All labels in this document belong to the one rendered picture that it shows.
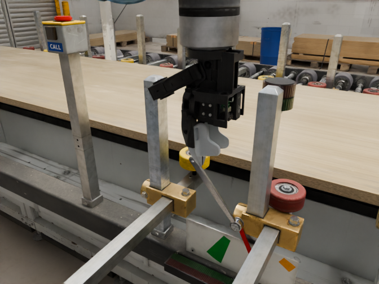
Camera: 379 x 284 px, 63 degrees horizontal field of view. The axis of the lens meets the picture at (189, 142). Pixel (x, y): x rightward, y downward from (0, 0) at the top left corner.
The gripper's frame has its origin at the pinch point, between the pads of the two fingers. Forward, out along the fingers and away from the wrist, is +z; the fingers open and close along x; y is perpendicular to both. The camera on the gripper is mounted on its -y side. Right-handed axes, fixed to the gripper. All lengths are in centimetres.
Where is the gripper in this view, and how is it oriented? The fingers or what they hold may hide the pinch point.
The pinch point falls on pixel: (197, 158)
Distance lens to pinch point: 57.9
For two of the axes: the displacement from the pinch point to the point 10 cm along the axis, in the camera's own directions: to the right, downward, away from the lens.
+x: 5.1, -3.7, 7.7
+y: 8.6, 2.1, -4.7
